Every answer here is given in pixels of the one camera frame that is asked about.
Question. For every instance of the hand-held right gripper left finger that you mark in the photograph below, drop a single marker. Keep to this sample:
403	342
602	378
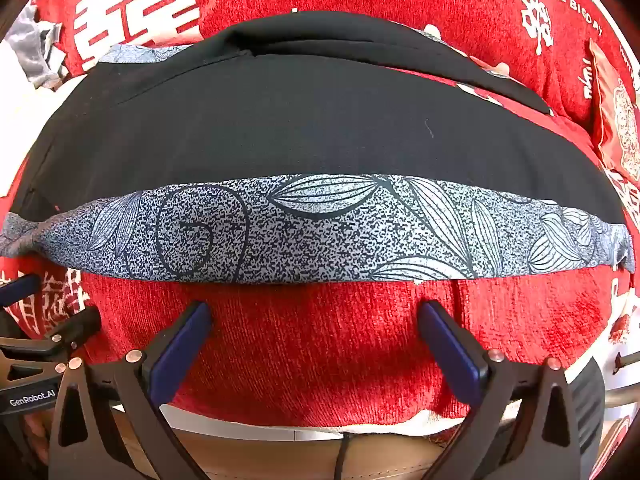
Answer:
179	357

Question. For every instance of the black pants with patterned band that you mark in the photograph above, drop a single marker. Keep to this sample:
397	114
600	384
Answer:
310	140

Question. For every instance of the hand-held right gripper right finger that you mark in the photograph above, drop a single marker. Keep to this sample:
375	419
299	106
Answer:
446	355

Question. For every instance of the metal rack frame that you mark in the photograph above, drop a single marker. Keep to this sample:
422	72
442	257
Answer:
625	394

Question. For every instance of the red embroidered cushion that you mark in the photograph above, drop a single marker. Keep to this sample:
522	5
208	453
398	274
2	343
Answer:
620	125

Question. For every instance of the grey cloth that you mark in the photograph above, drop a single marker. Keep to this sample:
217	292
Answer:
37	45

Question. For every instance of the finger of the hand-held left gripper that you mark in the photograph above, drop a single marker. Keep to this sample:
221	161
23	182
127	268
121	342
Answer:
75	325
20	289

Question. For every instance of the red printed sofa cover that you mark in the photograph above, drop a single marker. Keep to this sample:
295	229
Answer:
325	350

